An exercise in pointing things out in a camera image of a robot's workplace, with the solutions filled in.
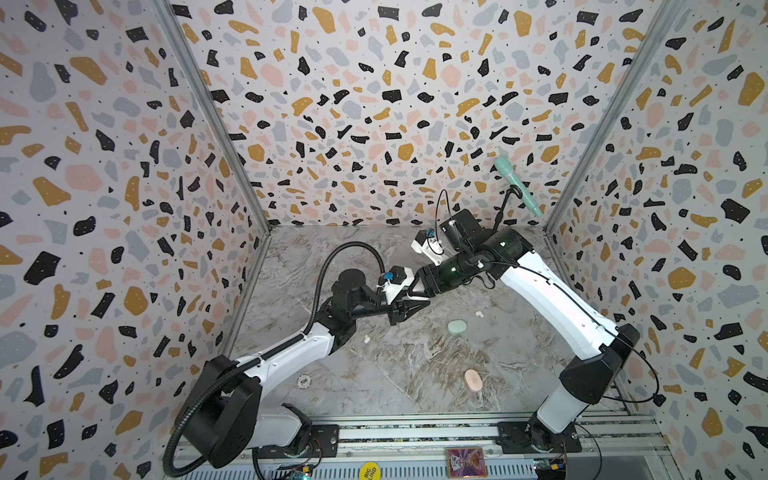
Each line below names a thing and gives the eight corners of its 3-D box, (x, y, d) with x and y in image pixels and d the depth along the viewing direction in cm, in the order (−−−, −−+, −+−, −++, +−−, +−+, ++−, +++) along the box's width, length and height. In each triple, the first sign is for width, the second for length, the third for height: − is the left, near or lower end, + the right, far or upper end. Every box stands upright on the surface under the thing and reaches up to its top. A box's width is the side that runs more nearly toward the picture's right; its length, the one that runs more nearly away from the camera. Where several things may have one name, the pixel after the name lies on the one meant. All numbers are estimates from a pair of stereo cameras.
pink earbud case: (465, 392, 84) (467, 389, 82) (463, 372, 87) (464, 369, 85) (481, 392, 84) (484, 389, 82) (478, 372, 87) (480, 369, 85)
